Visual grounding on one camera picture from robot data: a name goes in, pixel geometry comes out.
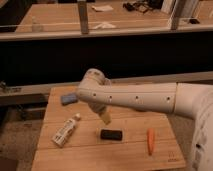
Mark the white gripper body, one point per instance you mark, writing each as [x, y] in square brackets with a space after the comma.
[101, 111]

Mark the white squeeze bottle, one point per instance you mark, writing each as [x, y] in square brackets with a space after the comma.
[62, 135]

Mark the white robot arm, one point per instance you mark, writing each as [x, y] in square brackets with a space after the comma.
[189, 100]

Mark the clear bottle on far table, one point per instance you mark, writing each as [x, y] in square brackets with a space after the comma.
[36, 26]

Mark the black rectangular block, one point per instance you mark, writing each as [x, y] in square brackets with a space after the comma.
[111, 134]

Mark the blue sponge block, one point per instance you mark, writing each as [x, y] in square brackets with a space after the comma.
[68, 99]

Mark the wooden work board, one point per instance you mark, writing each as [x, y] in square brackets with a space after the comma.
[87, 151]

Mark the orange carrot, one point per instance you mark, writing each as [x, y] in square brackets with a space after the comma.
[150, 140]

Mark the white crumpled paper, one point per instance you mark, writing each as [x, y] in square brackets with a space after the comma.
[104, 25]

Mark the white paper sheet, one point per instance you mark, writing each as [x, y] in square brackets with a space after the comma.
[104, 8]

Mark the grey metal rail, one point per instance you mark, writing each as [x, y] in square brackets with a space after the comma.
[28, 94]

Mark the grey vertical post left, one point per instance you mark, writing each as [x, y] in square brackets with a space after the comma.
[82, 10]

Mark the grey vertical post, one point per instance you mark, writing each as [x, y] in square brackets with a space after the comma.
[177, 11]
[82, 10]

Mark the grey vertical post right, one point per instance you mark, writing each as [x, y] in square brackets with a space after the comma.
[177, 11]

